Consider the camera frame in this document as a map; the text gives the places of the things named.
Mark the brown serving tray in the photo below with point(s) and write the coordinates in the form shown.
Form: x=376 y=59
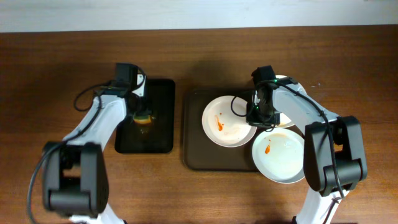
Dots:
x=201 y=153

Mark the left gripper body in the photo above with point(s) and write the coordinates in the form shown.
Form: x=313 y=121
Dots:
x=140 y=109

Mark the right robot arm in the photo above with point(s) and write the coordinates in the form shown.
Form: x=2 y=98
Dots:
x=334 y=159

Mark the black rectangular sponge tray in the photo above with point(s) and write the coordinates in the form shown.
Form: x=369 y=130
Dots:
x=158 y=136

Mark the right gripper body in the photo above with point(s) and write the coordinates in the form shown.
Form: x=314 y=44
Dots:
x=263 y=118

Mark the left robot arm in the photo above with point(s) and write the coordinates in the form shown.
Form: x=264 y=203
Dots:
x=75 y=183

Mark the green and yellow sponge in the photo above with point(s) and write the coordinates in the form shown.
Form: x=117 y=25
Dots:
x=142 y=119

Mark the white plate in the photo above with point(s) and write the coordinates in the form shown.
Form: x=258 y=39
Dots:
x=278 y=155
x=222 y=126
x=285 y=121

